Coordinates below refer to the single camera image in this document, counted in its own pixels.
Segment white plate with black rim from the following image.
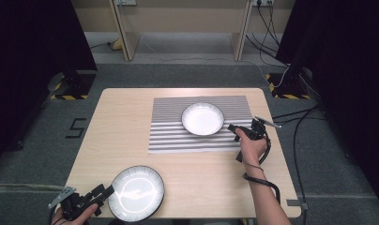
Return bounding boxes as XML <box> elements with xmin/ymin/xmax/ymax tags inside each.
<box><xmin>107</xmin><ymin>165</ymin><xmax>165</xmax><ymax>223</ymax></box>
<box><xmin>181</xmin><ymin>102</ymin><xmax>225</xmax><ymax>137</ymax></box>

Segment white floor cable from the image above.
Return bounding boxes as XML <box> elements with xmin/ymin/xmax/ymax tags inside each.
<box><xmin>140</xmin><ymin>37</ymin><xmax>290</xmax><ymax>89</ymax></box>

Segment black wall socket cables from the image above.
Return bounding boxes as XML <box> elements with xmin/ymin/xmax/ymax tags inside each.
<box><xmin>244</xmin><ymin>2</ymin><xmax>289</xmax><ymax>68</ymax></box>

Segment grey white striped placemat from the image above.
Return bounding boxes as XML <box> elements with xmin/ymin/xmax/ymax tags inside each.
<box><xmin>147</xmin><ymin>95</ymin><xmax>263</xmax><ymax>155</ymax></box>

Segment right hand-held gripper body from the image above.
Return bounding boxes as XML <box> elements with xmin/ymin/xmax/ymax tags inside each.
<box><xmin>240</xmin><ymin>114</ymin><xmax>282</xmax><ymax>142</ymax></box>

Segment black yellow striped stand base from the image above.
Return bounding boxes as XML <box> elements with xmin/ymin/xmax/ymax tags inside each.
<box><xmin>49</xmin><ymin>69</ymin><xmax>98</xmax><ymax>101</ymax></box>
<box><xmin>265</xmin><ymin>72</ymin><xmax>314</xmax><ymax>100</ymax></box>

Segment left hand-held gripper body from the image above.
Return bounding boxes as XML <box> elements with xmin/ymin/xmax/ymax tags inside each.
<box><xmin>47</xmin><ymin>186</ymin><xmax>105</xmax><ymax>221</ymax></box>

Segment person's left hand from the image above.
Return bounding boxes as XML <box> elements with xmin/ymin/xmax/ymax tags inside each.
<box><xmin>51</xmin><ymin>203</ymin><xmax>99</xmax><ymax>225</ymax></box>

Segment grey tape strip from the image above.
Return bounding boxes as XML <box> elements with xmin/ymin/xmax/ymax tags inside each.
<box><xmin>285</xmin><ymin>198</ymin><xmax>310</xmax><ymax>210</ymax></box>

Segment person's right hand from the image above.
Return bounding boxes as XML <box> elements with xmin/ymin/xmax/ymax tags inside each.
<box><xmin>235</xmin><ymin>127</ymin><xmax>269</xmax><ymax>166</ymax></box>

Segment black curtain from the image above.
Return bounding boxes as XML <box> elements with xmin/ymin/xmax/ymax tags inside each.
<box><xmin>0</xmin><ymin>0</ymin><xmax>98</xmax><ymax>168</ymax></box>
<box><xmin>275</xmin><ymin>0</ymin><xmax>379</xmax><ymax>217</ymax></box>

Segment yellow plug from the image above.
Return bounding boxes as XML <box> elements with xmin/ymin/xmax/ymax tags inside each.
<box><xmin>110</xmin><ymin>37</ymin><xmax>124</xmax><ymax>52</ymax></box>

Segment black floor cable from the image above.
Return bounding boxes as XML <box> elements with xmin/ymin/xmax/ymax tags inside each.
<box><xmin>271</xmin><ymin>104</ymin><xmax>328</xmax><ymax>225</ymax></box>

